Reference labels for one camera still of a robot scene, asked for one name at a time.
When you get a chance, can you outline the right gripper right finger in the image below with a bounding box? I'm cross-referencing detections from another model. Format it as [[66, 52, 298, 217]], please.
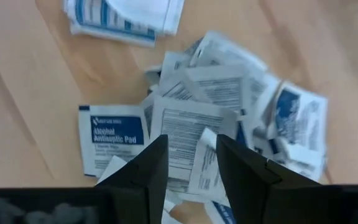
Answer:
[[216, 134, 321, 224]]

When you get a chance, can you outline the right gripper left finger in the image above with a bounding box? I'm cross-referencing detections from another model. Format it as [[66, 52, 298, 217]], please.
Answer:
[[95, 134, 170, 224]]

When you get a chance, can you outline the grey printed wipe packet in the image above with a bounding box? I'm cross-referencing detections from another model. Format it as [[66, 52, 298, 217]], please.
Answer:
[[150, 95, 239, 192]]

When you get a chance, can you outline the white blue wipe packet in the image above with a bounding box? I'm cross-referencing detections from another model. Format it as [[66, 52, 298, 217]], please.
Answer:
[[98, 154, 127, 184], [191, 30, 269, 74], [78, 105, 151, 178], [253, 136, 326, 183], [158, 51, 194, 94], [273, 81, 329, 152], [185, 65, 251, 111], [187, 127, 229, 203]]

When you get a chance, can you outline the blue striped white packet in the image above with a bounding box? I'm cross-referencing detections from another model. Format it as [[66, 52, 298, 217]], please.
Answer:
[[63, 0, 158, 48], [104, 0, 185, 35]]

